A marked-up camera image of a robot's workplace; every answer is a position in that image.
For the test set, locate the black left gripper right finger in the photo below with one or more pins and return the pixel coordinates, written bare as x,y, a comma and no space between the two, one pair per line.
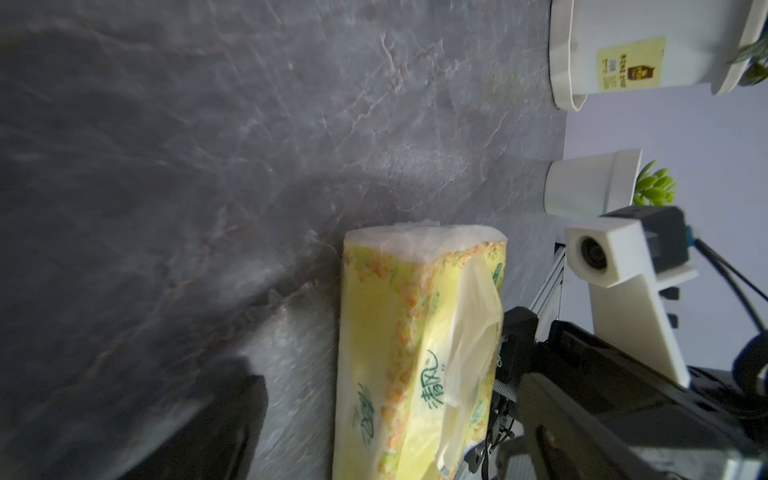
591,412

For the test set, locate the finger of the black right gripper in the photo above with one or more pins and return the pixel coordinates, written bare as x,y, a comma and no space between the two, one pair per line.
518,340

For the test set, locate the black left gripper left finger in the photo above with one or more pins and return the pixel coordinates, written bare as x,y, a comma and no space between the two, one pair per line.
219,442

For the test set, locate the green tissue pack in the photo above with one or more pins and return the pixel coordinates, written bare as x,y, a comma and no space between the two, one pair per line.
420,328

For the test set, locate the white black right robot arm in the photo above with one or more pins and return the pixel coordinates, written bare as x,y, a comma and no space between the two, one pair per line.
747,367

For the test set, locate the small potted green plant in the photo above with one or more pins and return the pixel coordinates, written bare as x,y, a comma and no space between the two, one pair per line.
590,186

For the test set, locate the large potted green plant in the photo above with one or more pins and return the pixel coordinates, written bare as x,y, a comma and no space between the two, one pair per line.
600,47

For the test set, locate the aluminium front rail frame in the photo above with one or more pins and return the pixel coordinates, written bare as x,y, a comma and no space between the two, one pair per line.
547,303

